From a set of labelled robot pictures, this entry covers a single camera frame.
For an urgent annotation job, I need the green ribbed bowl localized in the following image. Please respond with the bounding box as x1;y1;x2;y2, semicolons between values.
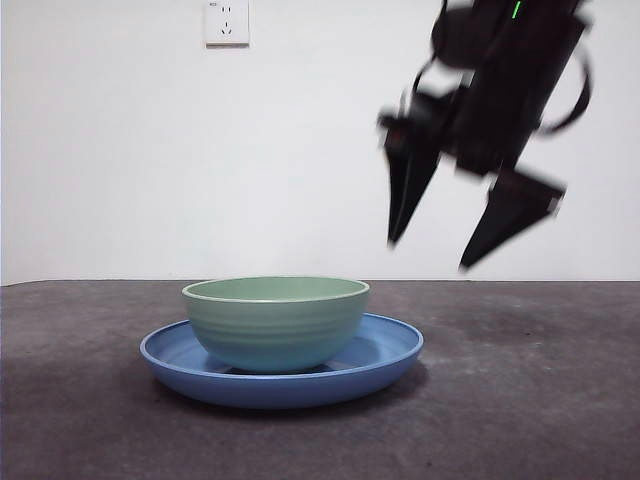
181;276;372;374

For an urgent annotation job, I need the blue plate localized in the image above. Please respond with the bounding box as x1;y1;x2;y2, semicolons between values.
139;312;425;410

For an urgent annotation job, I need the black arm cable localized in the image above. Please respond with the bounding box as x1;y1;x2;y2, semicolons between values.
542;43;595;135

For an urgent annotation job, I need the white wall socket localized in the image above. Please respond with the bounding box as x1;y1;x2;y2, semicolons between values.
203;0;250;50

